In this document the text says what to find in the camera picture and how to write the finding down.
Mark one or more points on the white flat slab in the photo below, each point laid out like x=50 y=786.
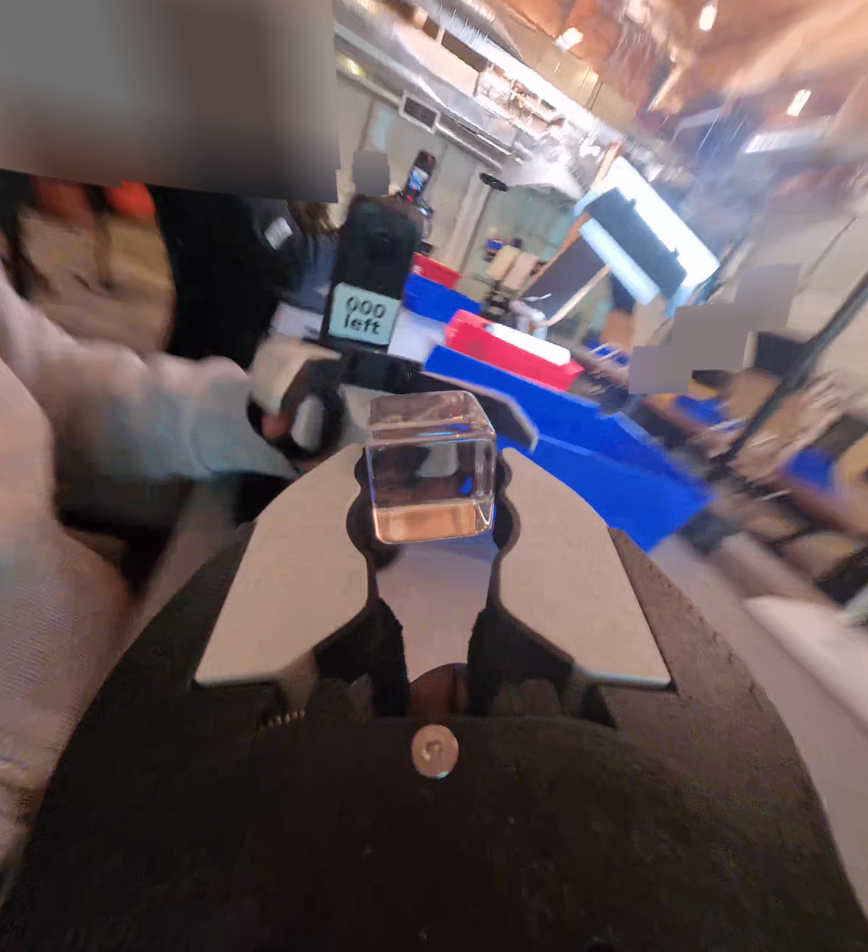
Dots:
x=531 y=342

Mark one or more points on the studio light panel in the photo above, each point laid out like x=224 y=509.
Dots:
x=650 y=245

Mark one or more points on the person's left forearm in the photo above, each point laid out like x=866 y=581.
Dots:
x=144 y=401

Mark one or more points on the red storage bin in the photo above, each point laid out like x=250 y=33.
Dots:
x=478 y=346
x=438 y=269

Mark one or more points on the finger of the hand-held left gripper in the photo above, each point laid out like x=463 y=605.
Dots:
x=512 y=420

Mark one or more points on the black handheld camera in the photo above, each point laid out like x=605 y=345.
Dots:
x=420 y=178

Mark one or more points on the clear acrylic cube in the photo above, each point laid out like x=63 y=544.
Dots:
x=430 y=476

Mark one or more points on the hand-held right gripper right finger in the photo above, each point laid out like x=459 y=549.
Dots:
x=583 y=587

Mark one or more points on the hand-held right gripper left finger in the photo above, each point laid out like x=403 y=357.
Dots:
x=285 y=587

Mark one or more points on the person's left hand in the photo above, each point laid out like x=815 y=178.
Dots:
x=278 y=425

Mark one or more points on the large blue storage bin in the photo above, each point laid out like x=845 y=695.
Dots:
x=627 y=491

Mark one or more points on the ceiling air vent unit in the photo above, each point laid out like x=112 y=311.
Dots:
x=417 y=111

